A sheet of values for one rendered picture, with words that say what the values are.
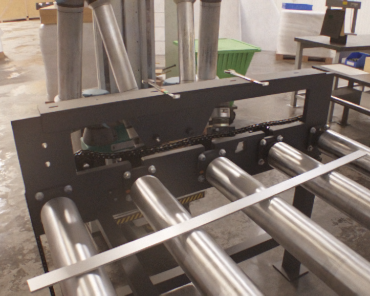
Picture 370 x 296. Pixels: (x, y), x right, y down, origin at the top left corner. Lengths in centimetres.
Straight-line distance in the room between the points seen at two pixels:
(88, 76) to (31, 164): 350
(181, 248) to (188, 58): 108
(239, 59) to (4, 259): 287
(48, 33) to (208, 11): 296
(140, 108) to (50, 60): 355
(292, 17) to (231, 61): 421
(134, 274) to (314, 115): 109
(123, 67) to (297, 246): 106
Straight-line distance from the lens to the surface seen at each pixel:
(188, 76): 177
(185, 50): 179
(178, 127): 128
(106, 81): 206
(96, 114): 114
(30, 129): 113
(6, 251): 252
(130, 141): 199
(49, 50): 464
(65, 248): 96
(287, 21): 795
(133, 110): 118
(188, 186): 141
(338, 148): 162
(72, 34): 165
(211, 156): 137
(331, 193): 129
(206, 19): 193
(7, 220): 280
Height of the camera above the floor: 151
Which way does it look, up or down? 26 degrees down
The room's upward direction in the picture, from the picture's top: 1 degrees clockwise
